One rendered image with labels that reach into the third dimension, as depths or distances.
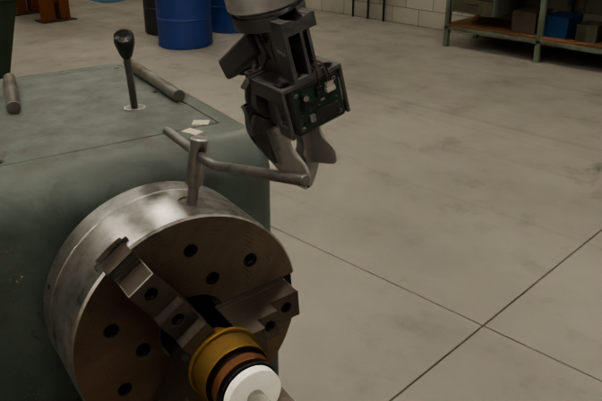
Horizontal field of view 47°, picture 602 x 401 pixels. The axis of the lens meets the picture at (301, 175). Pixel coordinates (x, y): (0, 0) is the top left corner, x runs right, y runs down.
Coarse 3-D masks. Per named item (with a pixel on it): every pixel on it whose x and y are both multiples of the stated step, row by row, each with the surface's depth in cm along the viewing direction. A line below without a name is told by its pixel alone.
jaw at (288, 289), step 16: (256, 288) 92; (272, 288) 92; (288, 288) 91; (208, 304) 92; (224, 304) 89; (240, 304) 89; (256, 304) 89; (272, 304) 89; (288, 304) 91; (224, 320) 87; (240, 320) 86; (256, 320) 86; (272, 320) 88; (256, 336) 84; (272, 336) 88
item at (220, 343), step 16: (224, 336) 80; (240, 336) 80; (208, 352) 78; (224, 352) 77; (240, 352) 78; (256, 352) 80; (192, 368) 79; (208, 368) 77; (224, 368) 76; (240, 368) 76; (272, 368) 78; (192, 384) 80; (208, 384) 77; (224, 384) 75; (208, 400) 78
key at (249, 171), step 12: (168, 132) 91; (180, 144) 88; (204, 156) 83; (216, 168) 80; (228, 168) 77; (240, 168) 75; (252, 168) 73; (264, 168) 72; (276, 180) 69; (288, 180) 67; (300, 180) 65
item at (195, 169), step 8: (192, 136) 84; (200, 136) 85; (192, 144) 84; (200, 144) 84; (192, 152) 84; (192, 160) 84; (192, 168) 85; (200, 168) 85; (192, 176) 85; (200, 176) 85; (192, 184) 85; (200, 184) 86; (192, 192) 86; (192, 200) 86
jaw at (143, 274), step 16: (128, 240) 81; (112, 256) 81; (128, 256) 80; (112, 272) 79; (128, 272) 80; (144, 272) 78; (128, 288) 78; (144, 288) 77; (160, 288) 79; (144, 304) 78; (160, 304) 79; (176, 304) 79; (160, 320) 78; (176, 320) 80; (192, 320) 80; (176, 336) 80; (192, 336) 79; (208, 336) 80; (192, 352) 79
